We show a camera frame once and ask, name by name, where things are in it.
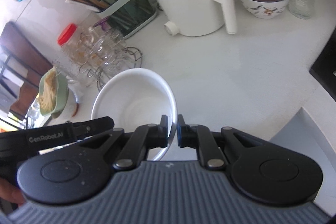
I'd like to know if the white ceramic bowl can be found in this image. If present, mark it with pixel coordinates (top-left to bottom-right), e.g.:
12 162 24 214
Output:
91 68 178 161

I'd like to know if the person's left hand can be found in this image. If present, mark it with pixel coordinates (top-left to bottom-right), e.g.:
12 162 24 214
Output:
0 178 26 207

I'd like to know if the white bowl under basket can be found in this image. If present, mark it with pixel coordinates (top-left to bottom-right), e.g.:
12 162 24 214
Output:
53 89 79 120

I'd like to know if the dry noodles bundle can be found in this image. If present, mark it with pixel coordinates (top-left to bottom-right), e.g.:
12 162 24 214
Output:
38 68 58 115

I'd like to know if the green basket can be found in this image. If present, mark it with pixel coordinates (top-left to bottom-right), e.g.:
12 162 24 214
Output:
38 67 69 117

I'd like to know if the black dish rack shelf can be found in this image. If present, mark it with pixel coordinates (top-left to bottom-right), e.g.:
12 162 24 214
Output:
1 52 41 121

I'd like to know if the red lid plastic jar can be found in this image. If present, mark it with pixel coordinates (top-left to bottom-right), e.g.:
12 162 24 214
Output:
57 23 85 65

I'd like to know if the brown cutting board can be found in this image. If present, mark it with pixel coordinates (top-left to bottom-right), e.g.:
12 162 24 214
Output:
1 22 52 120

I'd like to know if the purple plastic item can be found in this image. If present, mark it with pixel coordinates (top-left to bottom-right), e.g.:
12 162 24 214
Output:
93 16 111 32

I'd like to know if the green chopstick holder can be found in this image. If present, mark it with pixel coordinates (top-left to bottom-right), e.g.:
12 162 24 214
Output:
97 0 157 39

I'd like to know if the wire glass holder rack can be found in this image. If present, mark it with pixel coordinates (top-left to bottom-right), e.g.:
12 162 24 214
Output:
76 27 143 90

